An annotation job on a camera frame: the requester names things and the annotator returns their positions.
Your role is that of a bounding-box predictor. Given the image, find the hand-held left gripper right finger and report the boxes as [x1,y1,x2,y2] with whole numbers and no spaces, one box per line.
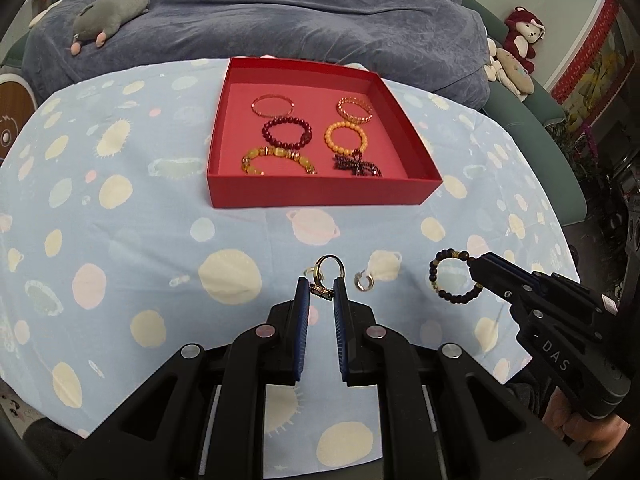
[334,278,588,480]

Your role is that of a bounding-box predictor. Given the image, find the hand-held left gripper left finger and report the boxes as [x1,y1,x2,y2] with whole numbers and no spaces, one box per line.
[60,277,311,480]

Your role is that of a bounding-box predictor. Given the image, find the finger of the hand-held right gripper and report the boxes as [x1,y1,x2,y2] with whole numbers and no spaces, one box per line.
[481,252,607,312]
[467,257,546,311]

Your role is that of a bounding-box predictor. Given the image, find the black bead bracelet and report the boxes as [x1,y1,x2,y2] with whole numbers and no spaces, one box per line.
[428,248,485,305]

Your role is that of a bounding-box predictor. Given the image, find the large gold ring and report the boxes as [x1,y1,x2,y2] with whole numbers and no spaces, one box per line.
[316,254,346,282]

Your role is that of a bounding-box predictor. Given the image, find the red cardboard box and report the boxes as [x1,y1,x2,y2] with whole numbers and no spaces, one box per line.
[206,56,443,209]

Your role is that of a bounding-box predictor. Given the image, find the purple bead bracelet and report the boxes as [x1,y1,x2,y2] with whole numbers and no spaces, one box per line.
[332,151,386,179]

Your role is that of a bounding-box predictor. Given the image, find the yellow crystal bead bracelet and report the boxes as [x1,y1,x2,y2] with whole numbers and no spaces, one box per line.
[241,145,317,177]

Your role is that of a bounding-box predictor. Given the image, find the dark red bead bracelet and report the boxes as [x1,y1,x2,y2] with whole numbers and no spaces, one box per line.
[261,116,313,148]

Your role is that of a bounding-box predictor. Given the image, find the orange bead bracelet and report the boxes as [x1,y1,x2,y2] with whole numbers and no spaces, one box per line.
[324,120,370,153]

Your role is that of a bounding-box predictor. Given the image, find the wide gold cuff bangle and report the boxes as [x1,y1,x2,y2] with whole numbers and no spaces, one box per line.
[336,95,373,123]

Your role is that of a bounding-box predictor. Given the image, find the thin gold bangle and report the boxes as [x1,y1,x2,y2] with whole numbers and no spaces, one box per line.
[251,92,294,118]

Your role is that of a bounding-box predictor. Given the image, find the person's right hand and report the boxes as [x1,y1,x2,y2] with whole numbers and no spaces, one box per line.
[552,392,632,460]

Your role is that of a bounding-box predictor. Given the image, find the potted plant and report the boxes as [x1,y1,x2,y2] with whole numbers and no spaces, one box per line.
[557,122,618,196]

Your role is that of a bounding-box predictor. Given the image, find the green sofa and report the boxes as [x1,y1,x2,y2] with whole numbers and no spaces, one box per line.
[460,0,588,226]

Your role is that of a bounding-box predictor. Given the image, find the light blue printed sheet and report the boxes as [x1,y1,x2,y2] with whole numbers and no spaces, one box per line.
[0,57,581,480]

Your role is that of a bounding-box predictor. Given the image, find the beige plush toy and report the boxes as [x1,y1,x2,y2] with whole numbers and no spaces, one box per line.
[486,37,537,103]

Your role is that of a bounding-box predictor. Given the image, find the red monkey plush toy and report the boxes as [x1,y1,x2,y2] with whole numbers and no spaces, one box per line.
[502,6,547,75]

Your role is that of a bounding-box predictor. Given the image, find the dark cloth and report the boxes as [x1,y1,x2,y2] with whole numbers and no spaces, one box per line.
[20,415,93,480]

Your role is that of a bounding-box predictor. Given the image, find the blue-grey blanket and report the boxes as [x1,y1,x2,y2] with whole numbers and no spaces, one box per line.
[22,0,491,108]

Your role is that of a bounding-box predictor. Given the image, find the round wood-faced white device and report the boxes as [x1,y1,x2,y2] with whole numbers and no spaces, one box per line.
[0,72,38,163]

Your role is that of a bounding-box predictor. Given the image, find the grey mouse plush toy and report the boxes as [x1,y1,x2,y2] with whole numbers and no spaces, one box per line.
[70,0,152,57]

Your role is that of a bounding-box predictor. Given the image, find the red wall hanging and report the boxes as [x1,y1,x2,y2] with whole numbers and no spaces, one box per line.
[550,0,631,128]

